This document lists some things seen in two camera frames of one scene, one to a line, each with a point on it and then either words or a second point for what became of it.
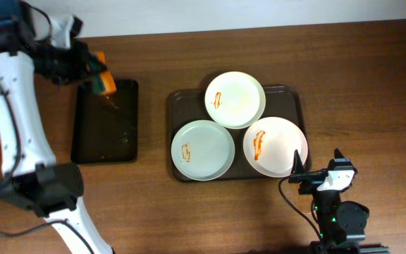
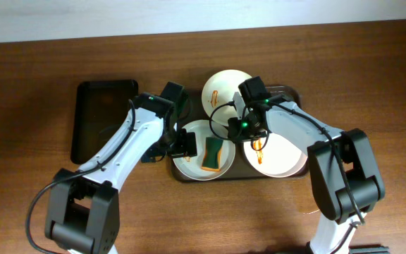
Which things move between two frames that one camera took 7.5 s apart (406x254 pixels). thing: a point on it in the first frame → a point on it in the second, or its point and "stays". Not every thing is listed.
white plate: (271, 144) stays
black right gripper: (311, 177) → (247, 130)
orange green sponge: (103, 82) → (212, 156)
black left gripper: (84, 67) → (185, 145)
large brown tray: (189, 105) stays
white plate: (203, 150) stays
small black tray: (104, 128) stays
